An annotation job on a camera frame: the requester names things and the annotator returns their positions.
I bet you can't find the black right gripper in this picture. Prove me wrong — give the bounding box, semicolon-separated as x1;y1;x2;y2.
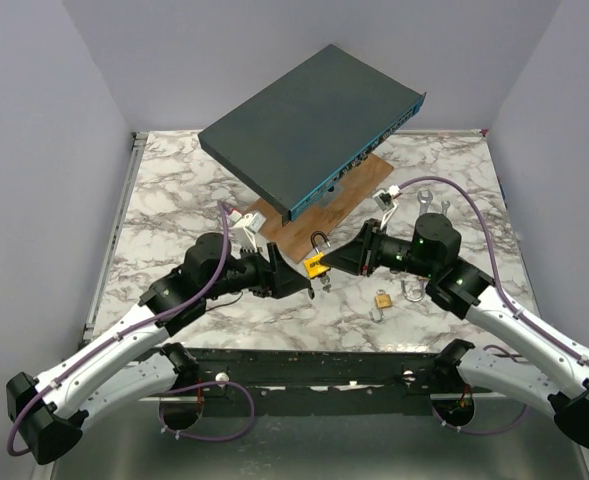
321;218;437;278

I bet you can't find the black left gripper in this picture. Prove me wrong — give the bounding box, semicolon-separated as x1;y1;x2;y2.
204;243;311;301

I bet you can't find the yellow padlock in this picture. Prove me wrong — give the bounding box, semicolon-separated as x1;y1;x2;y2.
303;230;331;280

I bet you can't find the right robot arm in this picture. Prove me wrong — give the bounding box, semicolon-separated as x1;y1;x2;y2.
321;213;589;449

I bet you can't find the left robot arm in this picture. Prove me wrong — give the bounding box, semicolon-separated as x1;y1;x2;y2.
6;233;312;465

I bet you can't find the wooden board stand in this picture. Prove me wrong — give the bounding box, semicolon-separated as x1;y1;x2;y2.
245;154;394;263

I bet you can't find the small brass padlock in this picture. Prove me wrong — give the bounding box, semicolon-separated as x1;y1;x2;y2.
369;289;393;323

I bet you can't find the large brass padlock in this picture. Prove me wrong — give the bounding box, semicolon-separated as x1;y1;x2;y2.
401;277;428;303

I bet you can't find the large silver wrench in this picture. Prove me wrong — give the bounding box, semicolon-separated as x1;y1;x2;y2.
417;189;433;216

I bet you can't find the small silver wrench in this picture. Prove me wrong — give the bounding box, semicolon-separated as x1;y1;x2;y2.
441;200;450;216

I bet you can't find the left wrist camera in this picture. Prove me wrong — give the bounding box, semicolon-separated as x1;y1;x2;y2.
228;210;266;251

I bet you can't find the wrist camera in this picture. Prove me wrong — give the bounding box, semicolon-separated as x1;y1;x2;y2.
372;185;401;230
228;210;266;251

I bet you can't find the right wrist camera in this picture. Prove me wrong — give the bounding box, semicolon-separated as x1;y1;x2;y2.
372;185;401;230

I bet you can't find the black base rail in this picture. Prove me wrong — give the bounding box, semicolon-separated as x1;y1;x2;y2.
141;343;487;426

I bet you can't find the dark network switch box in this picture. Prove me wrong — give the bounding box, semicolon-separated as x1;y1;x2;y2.
198;45;425;223

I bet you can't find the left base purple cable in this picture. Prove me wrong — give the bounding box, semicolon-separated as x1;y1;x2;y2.
159;381;255;443

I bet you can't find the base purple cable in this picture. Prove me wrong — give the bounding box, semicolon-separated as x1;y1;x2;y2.
159;381;255;443
431;399;532;436

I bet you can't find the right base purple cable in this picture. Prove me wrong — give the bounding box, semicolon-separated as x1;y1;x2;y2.
431;399;532;436

